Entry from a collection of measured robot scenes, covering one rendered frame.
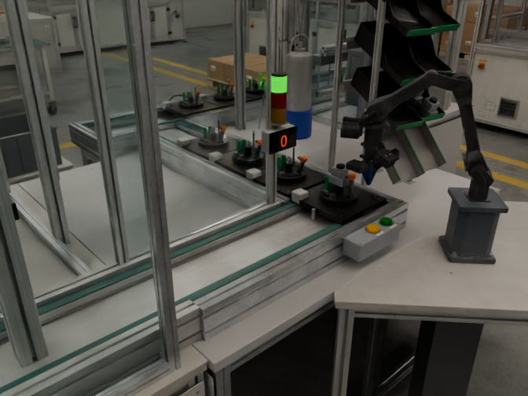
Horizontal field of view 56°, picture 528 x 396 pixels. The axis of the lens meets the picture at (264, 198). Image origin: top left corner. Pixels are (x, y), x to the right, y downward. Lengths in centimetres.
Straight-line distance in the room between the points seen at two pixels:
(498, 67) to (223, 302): 498
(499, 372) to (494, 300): 112
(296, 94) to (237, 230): 116
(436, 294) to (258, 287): 53
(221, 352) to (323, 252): 45
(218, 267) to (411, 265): 61
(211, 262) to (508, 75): 478
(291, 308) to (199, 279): 27
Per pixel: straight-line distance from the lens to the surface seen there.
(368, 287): 154
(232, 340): 133
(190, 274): 147
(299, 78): 259
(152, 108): 94
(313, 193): 181
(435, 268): 168
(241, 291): 133
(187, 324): 128
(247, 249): 157
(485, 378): 264
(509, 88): 590
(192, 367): 127
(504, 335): 291
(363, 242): 155
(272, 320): 139
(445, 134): 340
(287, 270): 143
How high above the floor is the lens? 175
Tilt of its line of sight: 26 degrees down
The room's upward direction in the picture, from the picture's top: straight up
